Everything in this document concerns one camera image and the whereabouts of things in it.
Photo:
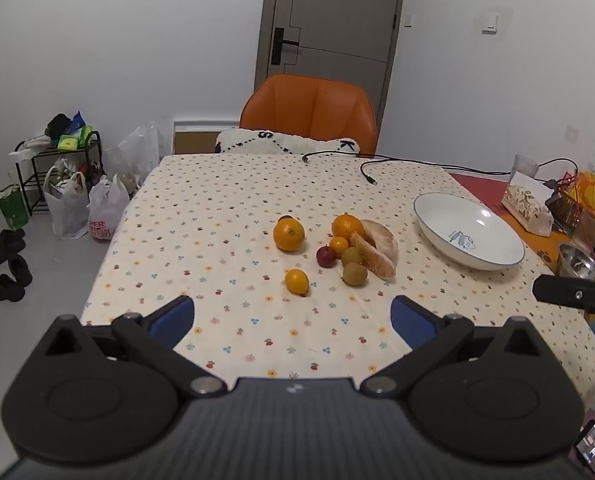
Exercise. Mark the green and blue packets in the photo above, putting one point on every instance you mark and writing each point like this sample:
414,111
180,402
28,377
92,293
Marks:
77,132

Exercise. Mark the white plastic bag red print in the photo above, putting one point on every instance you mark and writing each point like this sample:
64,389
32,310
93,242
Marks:
104,210

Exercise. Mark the white light switch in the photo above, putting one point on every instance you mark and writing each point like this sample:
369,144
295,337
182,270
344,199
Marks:
490,21

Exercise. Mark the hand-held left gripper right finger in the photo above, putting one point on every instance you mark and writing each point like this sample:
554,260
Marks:
412,320

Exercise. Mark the white plate blue rim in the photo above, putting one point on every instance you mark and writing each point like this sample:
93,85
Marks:
457,220

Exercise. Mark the orange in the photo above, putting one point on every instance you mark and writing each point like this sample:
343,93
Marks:
346,225
288,235

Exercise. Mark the red table mat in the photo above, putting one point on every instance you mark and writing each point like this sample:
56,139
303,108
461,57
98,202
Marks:
482,190

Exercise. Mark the white cushion black pattern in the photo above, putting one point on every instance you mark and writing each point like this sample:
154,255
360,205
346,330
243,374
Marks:
257,141

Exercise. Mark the green kiwi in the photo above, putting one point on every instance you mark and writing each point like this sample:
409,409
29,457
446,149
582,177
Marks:
355,274
351,256

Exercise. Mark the patterned snack bag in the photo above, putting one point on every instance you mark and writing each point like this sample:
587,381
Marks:
527,205

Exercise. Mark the red round fruit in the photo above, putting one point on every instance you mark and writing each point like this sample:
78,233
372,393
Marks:
326,256

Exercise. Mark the dark cap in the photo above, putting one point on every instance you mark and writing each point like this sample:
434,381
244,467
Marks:
57,125

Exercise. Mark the black metal rack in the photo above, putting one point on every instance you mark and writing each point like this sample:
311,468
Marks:
37,180

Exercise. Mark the small round kumquat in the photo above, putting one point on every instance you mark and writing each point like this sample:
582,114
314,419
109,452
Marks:
338,245

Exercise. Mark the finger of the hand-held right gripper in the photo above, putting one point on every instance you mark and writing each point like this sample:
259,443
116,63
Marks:
557,290

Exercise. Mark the black slipper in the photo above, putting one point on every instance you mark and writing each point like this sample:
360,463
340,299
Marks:
12,280
6,247

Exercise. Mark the peeled pomelo segment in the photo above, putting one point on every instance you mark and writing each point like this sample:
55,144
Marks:
383,237
372,260

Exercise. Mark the grey door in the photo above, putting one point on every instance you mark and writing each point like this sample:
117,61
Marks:
337,10

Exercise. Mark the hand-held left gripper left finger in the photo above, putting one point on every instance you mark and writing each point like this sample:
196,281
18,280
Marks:
172,317

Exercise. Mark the small white wall switch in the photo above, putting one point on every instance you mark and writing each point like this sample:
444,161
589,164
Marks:
408,19

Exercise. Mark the clear plastic bag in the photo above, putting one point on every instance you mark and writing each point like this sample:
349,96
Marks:
137,155

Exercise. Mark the green paper bag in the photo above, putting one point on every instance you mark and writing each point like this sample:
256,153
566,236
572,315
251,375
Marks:
12,207

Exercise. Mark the white wall socket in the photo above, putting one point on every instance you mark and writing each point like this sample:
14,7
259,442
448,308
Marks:
572,133

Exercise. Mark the clear glass cup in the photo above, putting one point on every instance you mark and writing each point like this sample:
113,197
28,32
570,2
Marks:
523,165

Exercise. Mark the white wooden panel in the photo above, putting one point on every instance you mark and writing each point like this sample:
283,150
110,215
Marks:
202,135

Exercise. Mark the oval kumquat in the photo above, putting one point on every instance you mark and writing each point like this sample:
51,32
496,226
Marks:
297,281

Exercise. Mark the floral tablecloth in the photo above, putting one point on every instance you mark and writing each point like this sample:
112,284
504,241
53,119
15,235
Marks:
227,210

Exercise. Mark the orange chair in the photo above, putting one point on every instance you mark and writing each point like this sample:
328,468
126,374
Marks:
307,105

